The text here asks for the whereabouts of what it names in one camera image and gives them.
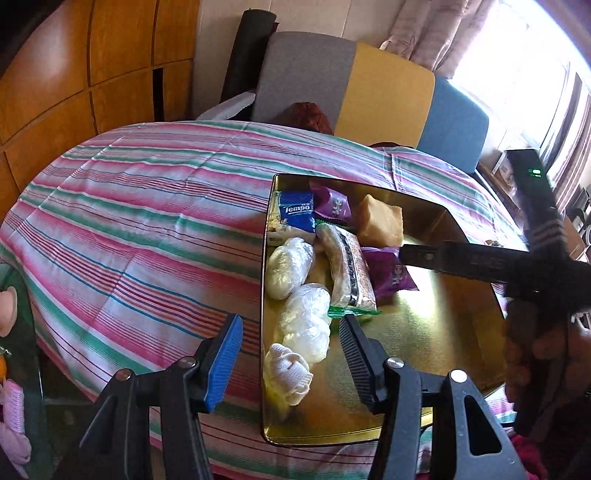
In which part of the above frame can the beige patterned curtain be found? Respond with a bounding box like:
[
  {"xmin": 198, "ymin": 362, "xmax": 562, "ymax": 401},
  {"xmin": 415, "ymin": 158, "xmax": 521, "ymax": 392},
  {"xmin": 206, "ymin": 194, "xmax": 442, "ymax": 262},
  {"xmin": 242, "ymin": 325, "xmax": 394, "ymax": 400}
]
[{"xmin": 385, "ymin": 0, "xmax": 497, "ymax": 77}]

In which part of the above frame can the black rolled mat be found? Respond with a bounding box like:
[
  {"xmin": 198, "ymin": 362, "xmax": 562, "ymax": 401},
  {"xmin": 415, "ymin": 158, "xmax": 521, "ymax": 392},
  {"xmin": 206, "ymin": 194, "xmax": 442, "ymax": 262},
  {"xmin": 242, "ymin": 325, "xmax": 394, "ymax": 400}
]
[{"xmin": 221, "ymin": 9, "xmax": 278, "ymax": 103}]

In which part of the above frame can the dark red cushion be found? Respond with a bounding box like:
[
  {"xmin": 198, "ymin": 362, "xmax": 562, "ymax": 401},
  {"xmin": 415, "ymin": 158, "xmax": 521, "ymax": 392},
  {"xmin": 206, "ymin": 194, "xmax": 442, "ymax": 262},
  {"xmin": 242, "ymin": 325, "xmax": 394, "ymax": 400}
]
[{"xmin": 290, "ymin": 102, "xmax": 334, "ymax": 134}]

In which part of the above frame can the red cloth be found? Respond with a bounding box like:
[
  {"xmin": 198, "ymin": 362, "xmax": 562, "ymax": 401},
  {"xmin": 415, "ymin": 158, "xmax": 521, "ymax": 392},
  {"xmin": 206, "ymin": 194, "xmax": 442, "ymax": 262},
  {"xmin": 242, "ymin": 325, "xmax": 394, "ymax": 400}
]
[{"xmin": 508, "ymin": 434, "xmax": 550, "ymax": 480}]

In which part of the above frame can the purple snack packet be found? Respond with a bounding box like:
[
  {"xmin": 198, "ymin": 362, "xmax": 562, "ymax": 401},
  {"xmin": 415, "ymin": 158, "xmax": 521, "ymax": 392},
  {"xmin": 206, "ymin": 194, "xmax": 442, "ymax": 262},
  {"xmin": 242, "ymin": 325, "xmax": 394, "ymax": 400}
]
[
  {"xmin": 309, "ymin": 182, "xmax": 354, "ymax": 227},
  {"xmin": 361, "ymin": 246, "xmax": 420, "ymax": 305}
]

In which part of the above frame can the window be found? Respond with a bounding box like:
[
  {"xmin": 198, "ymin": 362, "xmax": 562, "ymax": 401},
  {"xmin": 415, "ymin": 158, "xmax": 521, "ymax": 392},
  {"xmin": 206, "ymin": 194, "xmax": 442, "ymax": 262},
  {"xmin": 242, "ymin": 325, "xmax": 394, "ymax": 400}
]
[{"xmin": 452, "ymin": 28, "xmax": 583, "ymax": 151}]

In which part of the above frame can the striped bed sheet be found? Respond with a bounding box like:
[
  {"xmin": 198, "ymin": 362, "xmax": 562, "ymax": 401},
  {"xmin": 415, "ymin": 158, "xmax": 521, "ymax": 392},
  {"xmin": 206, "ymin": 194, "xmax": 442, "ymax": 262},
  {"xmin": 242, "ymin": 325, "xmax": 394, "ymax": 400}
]
[{"xmin": 0, "ymin": 121, "xmax": 529, "ymax": 476}]

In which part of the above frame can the white sock bundle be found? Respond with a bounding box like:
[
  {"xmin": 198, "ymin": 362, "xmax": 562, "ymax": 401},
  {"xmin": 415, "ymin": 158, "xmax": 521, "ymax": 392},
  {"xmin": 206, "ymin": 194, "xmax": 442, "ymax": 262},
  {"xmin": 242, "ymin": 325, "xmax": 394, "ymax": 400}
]
[{"xmin": 264, "ymin": 343, "xmax": 312, "ymax": 407}]

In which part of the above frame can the blue tissue pack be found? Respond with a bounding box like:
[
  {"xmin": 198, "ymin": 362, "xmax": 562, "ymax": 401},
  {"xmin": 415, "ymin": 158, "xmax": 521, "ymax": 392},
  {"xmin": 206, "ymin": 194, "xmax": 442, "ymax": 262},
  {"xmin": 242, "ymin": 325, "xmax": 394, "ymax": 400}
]
[{"xmin": 270, "ymin": 190, "xmax": 317, "ymax": 234}]

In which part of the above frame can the small white plastic bag bundle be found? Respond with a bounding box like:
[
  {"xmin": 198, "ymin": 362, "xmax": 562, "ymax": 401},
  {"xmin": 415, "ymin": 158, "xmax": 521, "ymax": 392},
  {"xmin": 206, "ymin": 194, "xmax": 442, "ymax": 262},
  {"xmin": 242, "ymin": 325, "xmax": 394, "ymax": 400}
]
[{"xmin": 267, "ymin": 237, "xmax": 315, "ymax": 301}]

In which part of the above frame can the clear grain snack packet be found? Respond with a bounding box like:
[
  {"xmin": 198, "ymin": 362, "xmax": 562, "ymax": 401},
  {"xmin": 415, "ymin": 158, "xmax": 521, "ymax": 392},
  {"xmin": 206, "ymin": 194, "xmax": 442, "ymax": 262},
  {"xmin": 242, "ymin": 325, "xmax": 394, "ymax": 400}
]
[{"xmin": 315, "ymin": 223, "xmax": 382, "ymax": 317}]

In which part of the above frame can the gold metal tray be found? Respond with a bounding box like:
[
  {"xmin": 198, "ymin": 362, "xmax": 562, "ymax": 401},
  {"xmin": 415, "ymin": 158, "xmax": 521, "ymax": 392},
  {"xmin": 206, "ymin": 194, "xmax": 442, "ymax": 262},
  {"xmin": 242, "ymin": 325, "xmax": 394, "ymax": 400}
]
[{"xmin": 260, "ymin": 173, "xmax": 527, "ymax": 448}]

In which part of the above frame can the large white plastic bag bundle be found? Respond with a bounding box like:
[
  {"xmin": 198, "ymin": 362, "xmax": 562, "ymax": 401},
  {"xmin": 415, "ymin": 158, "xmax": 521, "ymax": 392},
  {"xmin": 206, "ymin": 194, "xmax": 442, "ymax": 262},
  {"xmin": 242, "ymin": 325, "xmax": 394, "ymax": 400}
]
[{"xmin": 276, "ymin": 282, "xmax": 332, "ymax": 365}]

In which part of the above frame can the person's right hand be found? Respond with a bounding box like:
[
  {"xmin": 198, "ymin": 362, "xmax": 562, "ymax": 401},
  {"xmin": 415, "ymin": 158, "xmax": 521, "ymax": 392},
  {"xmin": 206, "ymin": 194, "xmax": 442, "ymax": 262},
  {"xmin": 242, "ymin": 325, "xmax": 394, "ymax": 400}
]
[{"xmin": 503, "ymin": 300, "xmax": 591, "ymax": 407}]

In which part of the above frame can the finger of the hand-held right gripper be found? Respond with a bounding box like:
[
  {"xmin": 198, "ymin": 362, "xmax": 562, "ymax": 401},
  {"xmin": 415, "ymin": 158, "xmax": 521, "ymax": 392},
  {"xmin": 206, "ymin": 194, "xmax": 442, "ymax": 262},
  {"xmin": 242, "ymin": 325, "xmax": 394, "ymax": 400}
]
[{"xmin": 399, "ymin": 243, "xmax": 529, "ymax": 283}]

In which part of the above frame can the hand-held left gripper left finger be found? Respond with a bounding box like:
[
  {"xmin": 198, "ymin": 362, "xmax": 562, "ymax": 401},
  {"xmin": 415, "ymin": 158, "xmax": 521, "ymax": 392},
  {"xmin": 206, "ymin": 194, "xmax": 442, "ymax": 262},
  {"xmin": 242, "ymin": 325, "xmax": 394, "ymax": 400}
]
[{"xmin": 78, "ymin": 314, "xmax": 245, "ymax": 480}]

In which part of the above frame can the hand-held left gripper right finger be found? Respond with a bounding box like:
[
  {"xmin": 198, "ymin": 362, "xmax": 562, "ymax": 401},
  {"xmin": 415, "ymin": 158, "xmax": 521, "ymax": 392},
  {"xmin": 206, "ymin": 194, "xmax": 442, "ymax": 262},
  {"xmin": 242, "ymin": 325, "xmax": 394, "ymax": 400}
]
[{"xmin": 338, "ymin": 314, "xmax": 529, "ymax": 480}]

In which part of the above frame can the yellow cake packet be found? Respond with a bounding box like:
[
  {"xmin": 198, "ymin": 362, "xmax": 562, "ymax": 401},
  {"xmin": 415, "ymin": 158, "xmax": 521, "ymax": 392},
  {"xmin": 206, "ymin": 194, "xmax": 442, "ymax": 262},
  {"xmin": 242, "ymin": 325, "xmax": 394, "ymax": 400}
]
[{"xmin": 353, "ymin": 194, "xmax": 406, "ymax": 247}]

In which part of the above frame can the pink plastic toy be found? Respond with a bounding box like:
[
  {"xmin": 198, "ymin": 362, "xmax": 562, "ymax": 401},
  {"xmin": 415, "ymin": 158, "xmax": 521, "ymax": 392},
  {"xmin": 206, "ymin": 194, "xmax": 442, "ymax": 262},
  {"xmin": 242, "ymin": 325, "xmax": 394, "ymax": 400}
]
[{"xmin": 0, "ymin": 286, "xmax": 19, "ymax": 337}]

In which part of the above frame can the grey yellow blue headboard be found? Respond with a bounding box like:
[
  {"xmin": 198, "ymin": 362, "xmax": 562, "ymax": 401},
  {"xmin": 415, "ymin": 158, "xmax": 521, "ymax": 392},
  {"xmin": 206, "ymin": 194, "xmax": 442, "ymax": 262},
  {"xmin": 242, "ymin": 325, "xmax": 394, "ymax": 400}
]
[{"xmin": 252, "ymin": 31, "xmax": 490, "ymax": 174}]

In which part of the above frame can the wooden wardrobe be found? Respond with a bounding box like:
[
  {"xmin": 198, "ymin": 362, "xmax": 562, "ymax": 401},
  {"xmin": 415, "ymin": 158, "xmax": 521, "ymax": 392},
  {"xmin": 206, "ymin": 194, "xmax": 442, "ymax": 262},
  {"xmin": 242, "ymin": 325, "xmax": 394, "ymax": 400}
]
[{"xmin": 0, "ymin": 0, "xmax": 201, "ymax": 222}]

